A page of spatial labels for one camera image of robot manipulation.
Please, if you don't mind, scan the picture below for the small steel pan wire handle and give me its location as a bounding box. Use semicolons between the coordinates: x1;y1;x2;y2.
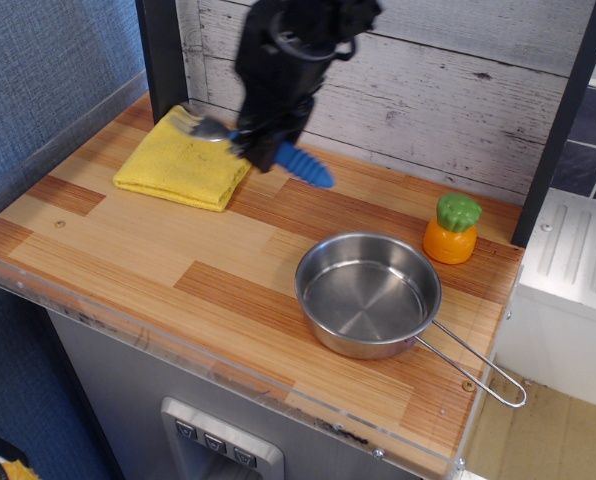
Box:
293;230;528;409

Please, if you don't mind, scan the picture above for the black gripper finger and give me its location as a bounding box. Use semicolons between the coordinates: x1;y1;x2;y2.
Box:
239;131;284;173
285;97;314;144

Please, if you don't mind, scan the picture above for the dark right shelf post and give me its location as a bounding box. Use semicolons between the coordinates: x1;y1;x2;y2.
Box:
511;1;596;248

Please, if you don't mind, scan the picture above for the silver dispenser panel with buttons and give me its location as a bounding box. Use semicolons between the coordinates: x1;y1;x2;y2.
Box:
160;397;285;479

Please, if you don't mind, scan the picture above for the white ribbed cabinet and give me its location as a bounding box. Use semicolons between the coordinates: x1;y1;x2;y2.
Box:
496;189;596;405

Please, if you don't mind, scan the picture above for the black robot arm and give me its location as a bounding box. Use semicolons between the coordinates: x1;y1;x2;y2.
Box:
234;1;382;172

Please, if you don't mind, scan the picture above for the yellow folded cloth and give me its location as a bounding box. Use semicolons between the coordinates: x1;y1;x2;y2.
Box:
113;105;251;212

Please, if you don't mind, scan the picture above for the dark left shelf post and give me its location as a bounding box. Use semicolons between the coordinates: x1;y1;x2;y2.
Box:
135;0;188;123

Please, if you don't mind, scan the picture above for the dark shelf post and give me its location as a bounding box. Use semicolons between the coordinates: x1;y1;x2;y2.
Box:
135;0;188;123
511;1;596;248

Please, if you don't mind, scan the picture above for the orange toy carrot green top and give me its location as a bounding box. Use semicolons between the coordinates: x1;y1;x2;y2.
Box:
423;192;482;265

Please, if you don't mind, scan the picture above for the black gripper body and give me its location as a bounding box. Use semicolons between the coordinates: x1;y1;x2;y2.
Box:
227;0;359;156

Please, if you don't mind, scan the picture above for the blue handled metal fork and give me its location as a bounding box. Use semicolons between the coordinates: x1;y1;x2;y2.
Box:
170;104;335;189

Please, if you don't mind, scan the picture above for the yellow object bottom left corner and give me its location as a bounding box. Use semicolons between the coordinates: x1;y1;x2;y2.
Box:
2;461;40;480

